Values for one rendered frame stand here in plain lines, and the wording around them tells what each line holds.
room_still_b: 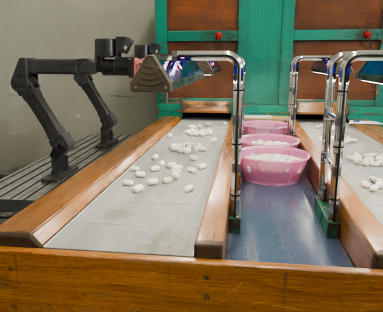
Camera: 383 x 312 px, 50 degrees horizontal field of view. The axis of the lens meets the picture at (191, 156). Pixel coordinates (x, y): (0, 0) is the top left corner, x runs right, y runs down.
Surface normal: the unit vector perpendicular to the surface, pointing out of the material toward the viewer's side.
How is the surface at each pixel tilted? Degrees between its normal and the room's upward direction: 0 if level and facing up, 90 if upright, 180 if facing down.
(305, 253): 0
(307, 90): 90
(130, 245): 0
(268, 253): 0
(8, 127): 90
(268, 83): 90
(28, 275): 90
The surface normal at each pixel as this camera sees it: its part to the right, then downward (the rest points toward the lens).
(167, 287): -0.13, 0.22
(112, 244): 0.00, -0.97
